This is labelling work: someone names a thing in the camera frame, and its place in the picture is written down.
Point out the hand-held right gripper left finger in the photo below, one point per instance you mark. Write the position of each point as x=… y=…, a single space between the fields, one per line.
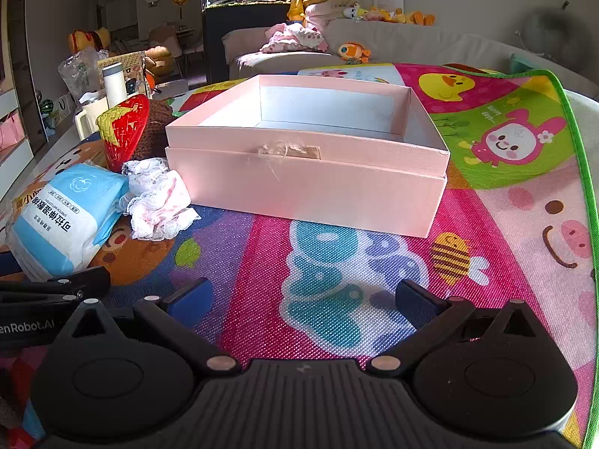
x=187 y=297

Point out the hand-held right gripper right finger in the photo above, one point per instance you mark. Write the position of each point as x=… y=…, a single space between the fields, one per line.
x=416 y=297

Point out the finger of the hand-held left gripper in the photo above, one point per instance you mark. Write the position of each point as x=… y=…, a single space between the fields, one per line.
x=42 y=299
x=84 y=278

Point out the blue white tissue packet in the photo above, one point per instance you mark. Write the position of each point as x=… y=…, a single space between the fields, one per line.
x=70 y=215

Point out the white lace cloth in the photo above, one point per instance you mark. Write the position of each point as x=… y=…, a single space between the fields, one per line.
x=157 y=201

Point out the pink cardboard box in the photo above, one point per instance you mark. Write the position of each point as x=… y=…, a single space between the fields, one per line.
x=327 y=187

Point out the red woven strawberry pouch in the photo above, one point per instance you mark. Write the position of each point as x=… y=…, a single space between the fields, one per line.
x=124 y=135

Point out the colourful cartoon play mat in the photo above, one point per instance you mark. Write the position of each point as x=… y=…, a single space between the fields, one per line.
x=290 y=262

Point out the white media cabinet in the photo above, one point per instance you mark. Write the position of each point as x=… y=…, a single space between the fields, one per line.
x=18 y=163

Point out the white pitcher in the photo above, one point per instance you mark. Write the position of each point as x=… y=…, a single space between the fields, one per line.
x=89 y=114

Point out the pink paper bag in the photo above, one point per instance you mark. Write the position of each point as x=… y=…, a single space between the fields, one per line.
x=10 y=131

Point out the white shopping bag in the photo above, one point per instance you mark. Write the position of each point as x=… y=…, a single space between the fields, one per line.
x=63 y=107

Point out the watermelon ball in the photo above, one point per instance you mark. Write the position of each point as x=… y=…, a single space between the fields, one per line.
x=47 y=106

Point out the white thermos bottle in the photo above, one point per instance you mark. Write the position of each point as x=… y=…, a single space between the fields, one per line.
x=114 y=86

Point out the clear plastic bag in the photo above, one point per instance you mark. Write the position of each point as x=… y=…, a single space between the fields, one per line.
x=77 y=72

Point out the printed beige box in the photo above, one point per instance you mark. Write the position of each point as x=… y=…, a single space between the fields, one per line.
x=133 y=68

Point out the brown plush toy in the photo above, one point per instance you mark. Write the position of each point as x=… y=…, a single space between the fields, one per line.
x=157 y=58

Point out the large yellow plush toy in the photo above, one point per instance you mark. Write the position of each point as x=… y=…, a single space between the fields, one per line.
x=89 y=39

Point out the beige dining chair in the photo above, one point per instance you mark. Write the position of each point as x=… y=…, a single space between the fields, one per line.
x=166 y=42

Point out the orange fish plush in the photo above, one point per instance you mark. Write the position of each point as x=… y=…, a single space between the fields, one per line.
x=353 y=51

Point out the beige sofa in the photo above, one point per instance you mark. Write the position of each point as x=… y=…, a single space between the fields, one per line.
x=412 y=42

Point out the teal cushion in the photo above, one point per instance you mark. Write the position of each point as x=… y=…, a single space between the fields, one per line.
x=520 y=63

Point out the black fish tank cabinet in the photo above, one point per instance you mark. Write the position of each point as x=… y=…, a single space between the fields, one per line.
x=215 y=42

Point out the pink clothes pile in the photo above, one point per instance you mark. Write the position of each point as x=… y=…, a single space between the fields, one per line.
x=295 y=37

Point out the row of yellow plush toys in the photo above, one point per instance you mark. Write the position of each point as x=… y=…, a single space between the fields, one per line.
x=402 y=16

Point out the small white plush toy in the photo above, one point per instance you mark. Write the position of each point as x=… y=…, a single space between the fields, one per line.
x=352 y=11

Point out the grey round balloon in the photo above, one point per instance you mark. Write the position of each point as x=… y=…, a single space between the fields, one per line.
x=547 y=28

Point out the pink pillow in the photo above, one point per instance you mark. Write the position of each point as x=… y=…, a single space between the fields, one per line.
x=327 y=11

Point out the yellow duck plush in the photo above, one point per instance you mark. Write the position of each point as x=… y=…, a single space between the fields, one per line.
x=296 y=9

